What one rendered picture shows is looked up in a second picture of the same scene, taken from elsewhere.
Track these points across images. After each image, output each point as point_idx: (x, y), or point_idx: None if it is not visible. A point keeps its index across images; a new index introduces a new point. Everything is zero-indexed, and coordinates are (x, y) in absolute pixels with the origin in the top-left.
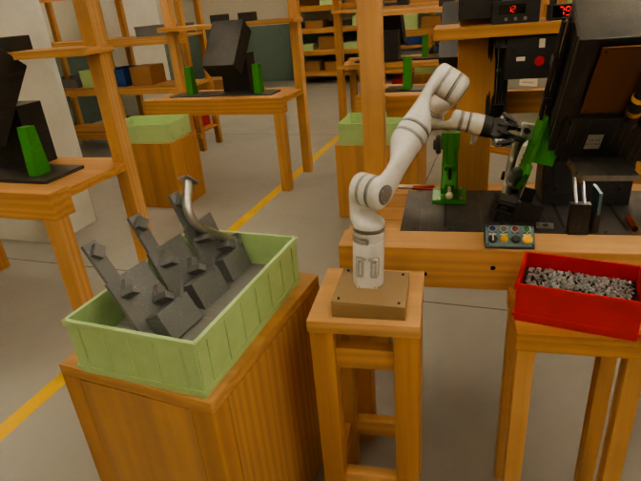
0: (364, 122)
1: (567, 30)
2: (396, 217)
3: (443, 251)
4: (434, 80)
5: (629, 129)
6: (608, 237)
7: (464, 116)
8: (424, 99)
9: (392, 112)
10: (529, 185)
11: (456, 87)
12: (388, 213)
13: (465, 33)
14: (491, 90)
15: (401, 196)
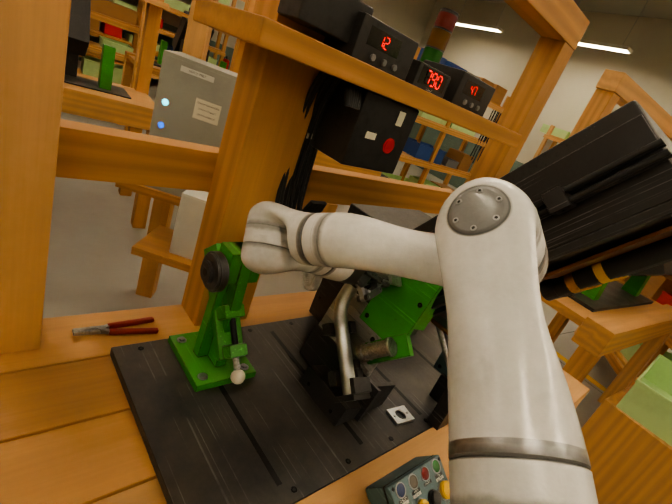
0: None
1: (633, 161)
2: (130, 468)
3: None
4: (536, 253)
5: (551, 300)
6: None
7: None
8: (551, 339)
9: (67, 166)
10: (287, 297)
11: (542, 269)
12: (99, 455)
13: (318, 57)
14: (292, 167)
15: (94, 364)
